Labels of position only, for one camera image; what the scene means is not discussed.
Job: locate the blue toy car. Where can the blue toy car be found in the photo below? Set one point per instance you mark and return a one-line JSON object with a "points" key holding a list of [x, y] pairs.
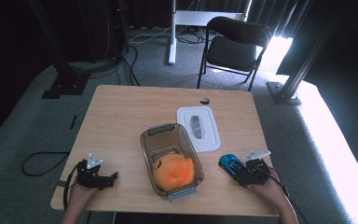
{"points": [[230, 161]]}

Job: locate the person's right hand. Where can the person's right hand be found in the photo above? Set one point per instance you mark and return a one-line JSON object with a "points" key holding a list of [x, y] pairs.
{"points": [[270, 193]]}

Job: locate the white desk frame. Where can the white desk frame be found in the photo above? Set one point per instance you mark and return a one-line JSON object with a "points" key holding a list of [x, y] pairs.
{"points": [[172, 37]]}

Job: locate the orange plush fruit toy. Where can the orange plush fruit toy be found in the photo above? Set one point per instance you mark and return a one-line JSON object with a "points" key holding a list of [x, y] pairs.
{"points": [[174, 172]]}

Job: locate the black folding chair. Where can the black folding chair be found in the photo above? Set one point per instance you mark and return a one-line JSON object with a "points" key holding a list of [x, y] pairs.
{"points": [[233, 51]]}

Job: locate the clear brown storage container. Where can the clear brown storage container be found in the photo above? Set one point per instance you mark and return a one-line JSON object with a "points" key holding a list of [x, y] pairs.
{"points": [[163, 141]]}

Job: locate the black metal stand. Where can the black metal stand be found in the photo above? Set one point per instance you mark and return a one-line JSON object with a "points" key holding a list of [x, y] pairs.
{"points": [[66, 81], [292, 81]]}

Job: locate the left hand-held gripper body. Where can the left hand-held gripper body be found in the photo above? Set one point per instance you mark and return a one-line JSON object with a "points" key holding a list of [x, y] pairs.
{"points": [[88, 177]]}

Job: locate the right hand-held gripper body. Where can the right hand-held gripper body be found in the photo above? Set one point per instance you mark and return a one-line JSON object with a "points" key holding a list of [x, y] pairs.
{"points": [[258, 172]]}

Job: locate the grey tape strip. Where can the grey tape strip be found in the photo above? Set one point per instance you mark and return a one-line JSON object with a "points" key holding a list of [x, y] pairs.
{"points": [[57, 183]]}

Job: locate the short black floor strip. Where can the short black floor strip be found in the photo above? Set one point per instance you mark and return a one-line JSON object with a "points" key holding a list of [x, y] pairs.
{"points": [[73, 122]]}

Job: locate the person's left hand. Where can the person's left hand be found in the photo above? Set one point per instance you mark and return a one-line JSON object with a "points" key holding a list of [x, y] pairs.
{"points": [[79, 196]]}

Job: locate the dark equipment tower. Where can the dark equipment tower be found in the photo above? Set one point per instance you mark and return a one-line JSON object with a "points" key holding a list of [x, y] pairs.
{"points": [[118, 28]]}

